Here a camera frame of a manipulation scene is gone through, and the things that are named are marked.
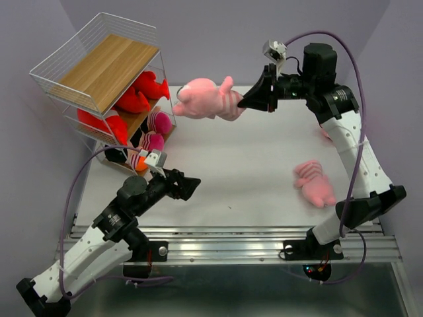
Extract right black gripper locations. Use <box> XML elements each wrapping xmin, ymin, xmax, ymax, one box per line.
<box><xmin>237</xmin><ymin>64</ymin><xmax>316</xmax><ymax>114</ymax></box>

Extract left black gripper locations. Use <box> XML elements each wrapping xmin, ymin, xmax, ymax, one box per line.
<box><xmin>135</xmin><ymin>165</ymin><xmax>201</xmax><ymax>216</ymax></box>

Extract boy doll black hair orange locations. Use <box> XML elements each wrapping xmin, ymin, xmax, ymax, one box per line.
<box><xmin>127</xmin><ymin>152</ymin><xmax>148</xmax><ymax>172</ymax></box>

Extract boy doll pink hat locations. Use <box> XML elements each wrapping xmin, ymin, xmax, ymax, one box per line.
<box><xmin>130</xmin><ymin>131</ymin><xmax>165</xmax><ymax>151</ymax></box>
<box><xmin>140</xmin><ymin>111</ymin><xmax>173</xmax><ymax>135</ymax></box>

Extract pink frog plush striped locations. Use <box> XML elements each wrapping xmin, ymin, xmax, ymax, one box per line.
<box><xmin>173</xmin><ymin>76</ymin><xmax>245</xmax><ymax>122</ymax></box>

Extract red shark plush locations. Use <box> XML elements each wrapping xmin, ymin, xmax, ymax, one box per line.
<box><xmin>132</xmin><ymin>71</ymin><xmax>170</xmax><ymax>100</ymax></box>
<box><xmin>77</xmin><ymin>108</ymin><xmax>128</xmax><ymax>146</ymax></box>

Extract red whale plush back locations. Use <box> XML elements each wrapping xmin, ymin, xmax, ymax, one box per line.
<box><xmin>115</xmin><ymin>86</ymin><xmax>151</xmax><ymax>114</ymax></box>

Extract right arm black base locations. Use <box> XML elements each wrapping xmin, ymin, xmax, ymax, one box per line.
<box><xmin>278</xmin><ymin>229</ymin><xmax>344</xmax><ymax>283</ymax></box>

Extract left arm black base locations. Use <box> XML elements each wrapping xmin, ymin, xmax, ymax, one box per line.
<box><xmin>122</xmin><ymin>232</ymin><xmax>169</xmax><ymax>283</ymax></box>

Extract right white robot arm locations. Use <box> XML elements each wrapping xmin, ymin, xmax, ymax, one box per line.
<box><xmin>239</xmin><ymin>40</ymin><xmax>406</xmax><ymax>258</ymax></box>

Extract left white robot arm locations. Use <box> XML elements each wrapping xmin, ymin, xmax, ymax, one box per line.
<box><xmin>16</xmin><ymin>169</ymin><xmax>201</xmax><ymax>316</ymax></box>

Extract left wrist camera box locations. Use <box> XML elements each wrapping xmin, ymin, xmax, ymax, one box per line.
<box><xmin>139</xmin><ymin>149</ymin><xmax>167</xmax><ymax>178</ymax></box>

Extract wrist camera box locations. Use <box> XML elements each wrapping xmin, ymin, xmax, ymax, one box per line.
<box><xmin>139</xmin><ymin>149</ymin><xmax>167</xmax><ymax>178</ymax></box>
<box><xmin>262</xmin><ymin>40</ymin><xmax>287</xmax><ymax>75</ymax></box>

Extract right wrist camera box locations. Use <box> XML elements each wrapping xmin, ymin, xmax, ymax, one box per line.
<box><xmin>262</xmin><ymin>40</ymin><xmax>287</xmax><ymax>75</ymax></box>

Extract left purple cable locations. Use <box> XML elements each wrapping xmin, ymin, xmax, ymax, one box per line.
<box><xmin>59</xmin><ymin>145</ymin><xmax>174</xmax><ymax>300</ymax></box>

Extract purple cable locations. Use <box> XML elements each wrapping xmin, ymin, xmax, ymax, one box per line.
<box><xmin>59</xmin><ymin>145</ymin><xmax>174</xmax><ymax>300</ymax></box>
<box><xmin>284</xmin><ymin>30</ymin><xmax>368</xmax><ymax>285</ymax></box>

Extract white wire wooden shelf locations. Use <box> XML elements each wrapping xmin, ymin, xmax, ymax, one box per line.
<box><xmin>30</xmin><ymin>13</ymin><xmax>176</xmax><ymax>175</ymax></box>

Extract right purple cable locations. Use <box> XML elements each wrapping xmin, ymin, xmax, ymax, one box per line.
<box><xmin>284</xmin><ymin>30</ymin><xmax>368</xmax><ymax>285</ymax></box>

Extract aluminium rail frame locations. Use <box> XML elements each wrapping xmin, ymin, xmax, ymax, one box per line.
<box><xmin>139</xmin><ymin>215</ymin><xmax>402</xmax><ymax>265</ymax></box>

